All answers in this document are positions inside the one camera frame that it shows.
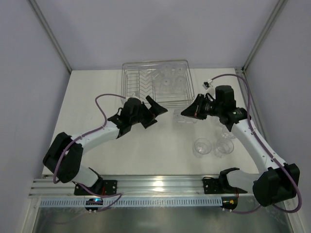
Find clear plastic cup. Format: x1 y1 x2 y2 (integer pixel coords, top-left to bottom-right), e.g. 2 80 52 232
173 108 197 124
221 126 236 139
211 117 224 127
213 138 234 158
192 138 212 158

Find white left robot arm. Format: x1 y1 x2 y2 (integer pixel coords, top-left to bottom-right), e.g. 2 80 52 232
43 96 168 197

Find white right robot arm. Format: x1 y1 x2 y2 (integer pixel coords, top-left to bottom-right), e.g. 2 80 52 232
181 85 300 207

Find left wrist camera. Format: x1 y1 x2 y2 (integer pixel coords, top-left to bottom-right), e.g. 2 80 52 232
131 92 140 99

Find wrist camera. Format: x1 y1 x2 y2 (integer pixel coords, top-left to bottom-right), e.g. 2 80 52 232
131 92 140 99
203 79 215 96

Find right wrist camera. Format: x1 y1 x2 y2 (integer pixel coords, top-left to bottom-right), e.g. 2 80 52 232
203 79 215 96

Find wire dish rack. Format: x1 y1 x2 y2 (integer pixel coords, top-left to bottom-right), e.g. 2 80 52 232
121 59 194 108

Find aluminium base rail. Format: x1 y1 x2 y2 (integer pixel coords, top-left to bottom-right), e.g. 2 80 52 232
28 173 258 199

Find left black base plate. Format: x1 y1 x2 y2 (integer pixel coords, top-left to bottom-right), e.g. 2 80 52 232
74 179 118 196

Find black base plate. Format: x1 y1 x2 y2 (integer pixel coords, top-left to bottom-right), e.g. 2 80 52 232
202 177 247 195
74 179 118 196

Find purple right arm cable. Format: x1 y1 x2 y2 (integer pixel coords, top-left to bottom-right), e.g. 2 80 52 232
207 74 303 214

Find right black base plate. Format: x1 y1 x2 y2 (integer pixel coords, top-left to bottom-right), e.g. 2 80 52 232
202 177 247 195

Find slotted cable duct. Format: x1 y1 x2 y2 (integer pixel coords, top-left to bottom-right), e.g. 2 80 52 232
40 197 223 208

